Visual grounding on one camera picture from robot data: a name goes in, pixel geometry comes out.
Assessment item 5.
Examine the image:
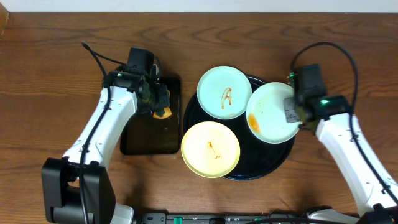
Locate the light blue plate top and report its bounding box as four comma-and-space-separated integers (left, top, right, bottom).
197, 66, 252, 119

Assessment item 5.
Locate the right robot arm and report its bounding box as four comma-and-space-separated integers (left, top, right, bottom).
284, 84, 397, 223

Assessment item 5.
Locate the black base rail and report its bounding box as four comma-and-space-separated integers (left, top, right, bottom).
133, 212, 305, 224

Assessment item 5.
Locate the light blue plate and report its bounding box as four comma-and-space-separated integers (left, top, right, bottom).
197, 66, 252, 119
246, 82, 300, 144

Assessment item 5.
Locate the orange green scrub sponge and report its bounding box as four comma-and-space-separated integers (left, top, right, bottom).
153, 107, 172, 119

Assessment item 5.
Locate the black rectangular water tray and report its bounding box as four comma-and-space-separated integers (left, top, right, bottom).
120, 76, 181, 156

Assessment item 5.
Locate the yellow plate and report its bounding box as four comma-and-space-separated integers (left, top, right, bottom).
181, 121, 241, 178

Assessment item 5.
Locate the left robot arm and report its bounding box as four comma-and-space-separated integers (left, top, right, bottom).
41, 67, 170, 223

